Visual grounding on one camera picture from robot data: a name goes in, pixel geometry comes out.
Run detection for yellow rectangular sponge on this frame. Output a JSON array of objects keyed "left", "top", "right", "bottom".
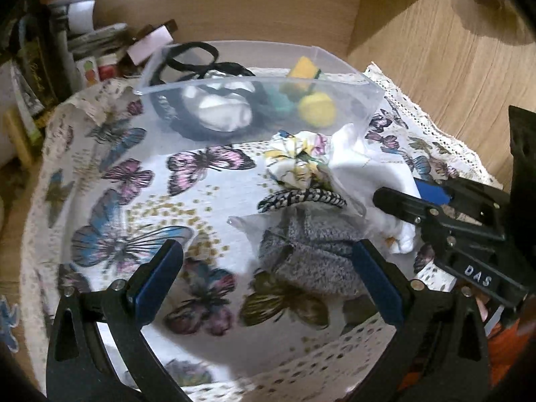
[{"left": 289, "top": 56, "right": 323, "bottom": 82}]

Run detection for floral scrunchie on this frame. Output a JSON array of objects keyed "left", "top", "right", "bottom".
[{"left": 265, "top": 130, "right": 336, "bottom": 190}]

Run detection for white rolled socks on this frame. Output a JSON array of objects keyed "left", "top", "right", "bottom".
[{"left": 182, "top": 83, "right": 255, "bottom": 132}]

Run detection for black headband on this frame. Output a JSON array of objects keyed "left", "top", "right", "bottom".
[{"left": 151, "top": 42, "right": 256, "bottom": 86}]

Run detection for black and white hair tie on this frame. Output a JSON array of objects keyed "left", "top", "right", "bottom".
[{"left": 256, "top": 188, "right": 348, "bottom": 213}]

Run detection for orange cloth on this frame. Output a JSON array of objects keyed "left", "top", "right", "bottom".
[{"left": 481, "top": 310, "right": 536, "bottom": 390}]

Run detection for wooden cabinet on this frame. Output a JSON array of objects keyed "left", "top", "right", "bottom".
[{"left": 94, "top": 0, "right": 444, "bottom": 57}]

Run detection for pink box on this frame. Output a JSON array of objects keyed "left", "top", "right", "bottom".
[{"left": 126, "top": 25, "right": 174, "bottom": 63}]

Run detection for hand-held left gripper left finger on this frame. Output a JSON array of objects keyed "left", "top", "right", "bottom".
[{"left": 45, "top": 239, "right": 191, "bottom": 402}]

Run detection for yellow round sponge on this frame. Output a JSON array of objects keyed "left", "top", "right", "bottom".
[{"left": 298, "top": 92, "right": 338, "bottom": 126}]

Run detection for fruit label jar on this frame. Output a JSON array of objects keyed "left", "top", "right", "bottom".
[{"left": 76, "top": 58, "right": 100, "bottom": 88}]

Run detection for white cloth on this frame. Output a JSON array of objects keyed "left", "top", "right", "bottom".
[{"left": 329, "top": 122, "right": 425, "bottom": 255}]

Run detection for stack of books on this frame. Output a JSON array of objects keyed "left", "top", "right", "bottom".
[{"left": 8, "top": 0, "right": 130, "bottom": 130}]

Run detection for grey fuzzy sock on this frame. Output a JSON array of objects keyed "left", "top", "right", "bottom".
[{"left": 227, "top": 201, "right": 371, "bottom": 300}]

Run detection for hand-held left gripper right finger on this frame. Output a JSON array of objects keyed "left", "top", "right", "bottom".
[{"left": 347, "top": 239, "right": 491, "bottom": 402}]

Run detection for butterfly print tablecloth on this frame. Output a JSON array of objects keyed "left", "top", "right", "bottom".
[{"left": 20, "top": 62, "right": 503, "bottom": 402}]

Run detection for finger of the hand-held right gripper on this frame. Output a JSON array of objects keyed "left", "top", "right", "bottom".
[
  {"left": 372, "top": 187, "right": 531, "bottom": 307},
  {"left": 414, "top": 175, "right": 511, "bottom": 240}
]

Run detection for clear plastic container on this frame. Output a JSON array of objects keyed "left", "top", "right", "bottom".
[{"left": 133, "top": 40, "right": 385, "bottom": 143}]

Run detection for teal scrunchie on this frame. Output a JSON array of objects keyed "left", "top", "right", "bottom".
[{"left": 264, "top": 86, "right": 302, "bottom": 115}]

